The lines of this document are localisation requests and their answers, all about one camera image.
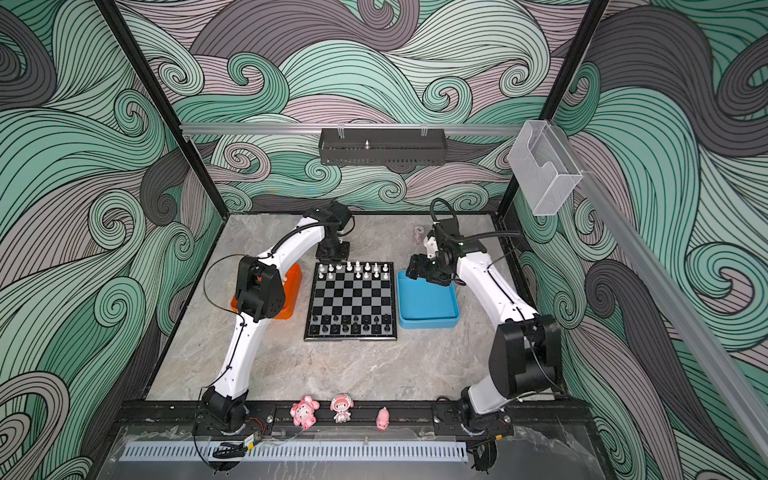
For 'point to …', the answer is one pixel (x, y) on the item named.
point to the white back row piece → (321, 267)
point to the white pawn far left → (321, 275)
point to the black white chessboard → (351, 302)
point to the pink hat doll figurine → (341, 403)
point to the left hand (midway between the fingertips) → (342, 260)
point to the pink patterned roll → (417, 236)
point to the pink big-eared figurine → (303, 412)
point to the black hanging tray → (383, 147)
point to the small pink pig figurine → (383, 419)
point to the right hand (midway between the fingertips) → (419, 274)
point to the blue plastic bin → (426, 305)
